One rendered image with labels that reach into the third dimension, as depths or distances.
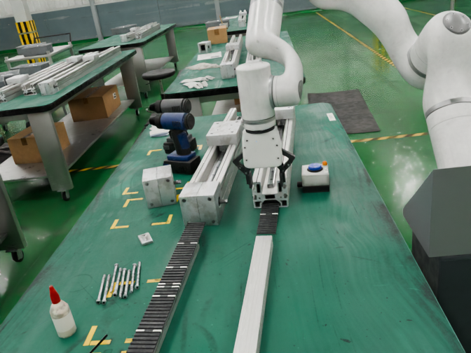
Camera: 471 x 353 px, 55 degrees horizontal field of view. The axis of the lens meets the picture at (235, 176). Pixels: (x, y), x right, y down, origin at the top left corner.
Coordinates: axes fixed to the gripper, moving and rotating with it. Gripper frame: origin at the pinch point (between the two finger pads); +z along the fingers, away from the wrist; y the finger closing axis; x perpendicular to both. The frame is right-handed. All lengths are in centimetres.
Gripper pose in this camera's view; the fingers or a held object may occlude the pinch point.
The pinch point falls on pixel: (265, 181)
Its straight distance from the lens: 121.4
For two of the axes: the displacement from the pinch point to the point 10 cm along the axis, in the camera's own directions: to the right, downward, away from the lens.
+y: 9.8, -0.6, -1.9
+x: 1.5, -4.2, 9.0
